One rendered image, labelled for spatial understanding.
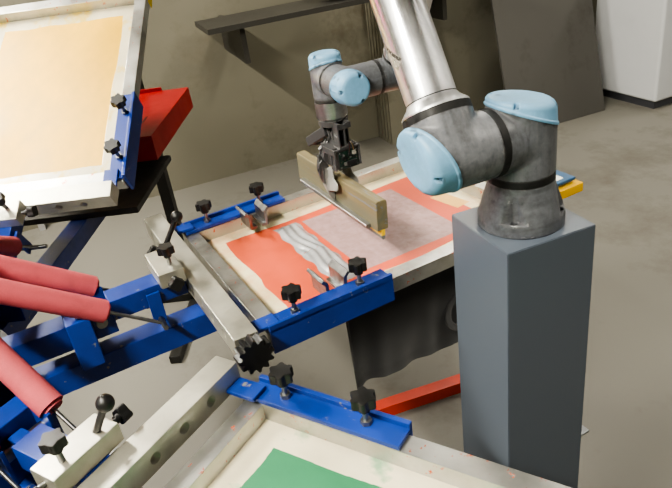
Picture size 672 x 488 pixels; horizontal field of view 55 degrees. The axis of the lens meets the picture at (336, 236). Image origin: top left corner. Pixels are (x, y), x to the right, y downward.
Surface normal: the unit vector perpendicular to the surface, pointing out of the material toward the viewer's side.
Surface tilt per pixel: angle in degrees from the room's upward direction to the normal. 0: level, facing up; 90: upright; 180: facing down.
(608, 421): 0
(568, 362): 90
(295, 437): 0
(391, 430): 0
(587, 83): 75
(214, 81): 90
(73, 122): 32
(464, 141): 58
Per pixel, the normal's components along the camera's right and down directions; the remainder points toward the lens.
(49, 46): -0.11, -0.48
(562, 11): 0.33, 0.17
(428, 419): -0.13, -0.87
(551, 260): 0.37, 0.40
